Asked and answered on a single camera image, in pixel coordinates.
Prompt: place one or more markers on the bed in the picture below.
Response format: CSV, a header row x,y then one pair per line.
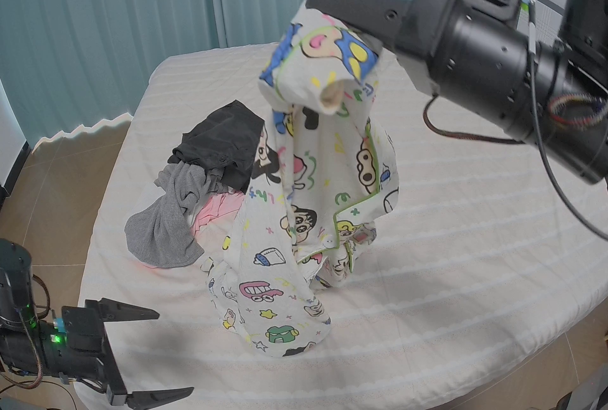
x,y
451,208

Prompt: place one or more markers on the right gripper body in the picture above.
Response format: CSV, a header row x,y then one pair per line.
x,y
465,61

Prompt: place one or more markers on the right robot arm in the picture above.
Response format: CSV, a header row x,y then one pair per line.
x,y
570,113

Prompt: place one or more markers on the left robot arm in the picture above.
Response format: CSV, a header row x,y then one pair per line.
x,y
19,341

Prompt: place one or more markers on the pink garment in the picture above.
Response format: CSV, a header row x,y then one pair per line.
x,y
213,208

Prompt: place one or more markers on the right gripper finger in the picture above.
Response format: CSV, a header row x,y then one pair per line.
x,y
370,11

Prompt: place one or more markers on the grey garment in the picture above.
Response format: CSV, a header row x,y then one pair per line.
x,y
161,232

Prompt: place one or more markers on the white printed pyjama top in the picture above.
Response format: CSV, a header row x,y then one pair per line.
x,y
266,232

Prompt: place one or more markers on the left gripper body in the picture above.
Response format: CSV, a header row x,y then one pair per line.
x,y
80,365

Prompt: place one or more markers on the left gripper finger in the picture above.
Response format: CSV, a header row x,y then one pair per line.
x,y
123,310
152,396

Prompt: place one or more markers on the black garment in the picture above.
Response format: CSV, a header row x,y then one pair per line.
x,y
218,137

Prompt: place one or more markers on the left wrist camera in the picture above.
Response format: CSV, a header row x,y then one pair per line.
x,y
80,327

